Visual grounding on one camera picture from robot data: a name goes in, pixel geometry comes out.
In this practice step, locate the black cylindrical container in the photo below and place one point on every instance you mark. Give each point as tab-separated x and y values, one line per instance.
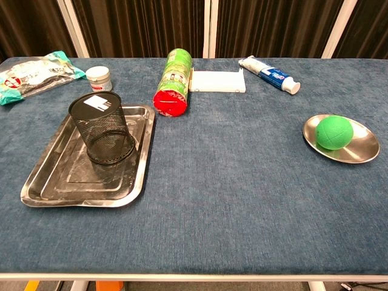
103	133

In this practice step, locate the green ball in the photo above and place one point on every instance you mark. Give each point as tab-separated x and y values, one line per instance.
333	131

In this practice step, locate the blue table cloth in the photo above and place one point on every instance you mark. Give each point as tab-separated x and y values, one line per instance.
227	197

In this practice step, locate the white plastic box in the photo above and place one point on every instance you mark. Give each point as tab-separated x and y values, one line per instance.
216	81

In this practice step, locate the green chips can red lid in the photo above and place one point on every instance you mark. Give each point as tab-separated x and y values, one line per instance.
175	78

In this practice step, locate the blue white toothpaste tube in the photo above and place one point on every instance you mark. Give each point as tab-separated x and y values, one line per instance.
269	74

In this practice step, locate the small white jar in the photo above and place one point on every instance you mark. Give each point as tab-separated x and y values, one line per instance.
98	78

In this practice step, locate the rectangular steel tray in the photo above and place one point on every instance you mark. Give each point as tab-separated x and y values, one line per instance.
75	188

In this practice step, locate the dark brown curtain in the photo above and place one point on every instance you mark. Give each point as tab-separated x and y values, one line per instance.
272	24
27	24
139	24
369	27

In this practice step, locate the orange box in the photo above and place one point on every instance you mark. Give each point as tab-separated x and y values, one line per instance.
109	286

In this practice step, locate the round steel plate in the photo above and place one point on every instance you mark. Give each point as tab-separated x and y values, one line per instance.
365	145

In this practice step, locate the teal snack bag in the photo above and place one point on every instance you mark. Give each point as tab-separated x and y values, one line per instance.
36	75

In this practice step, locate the white partition post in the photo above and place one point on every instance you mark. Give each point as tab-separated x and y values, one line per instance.
210	27
72	27
339	27

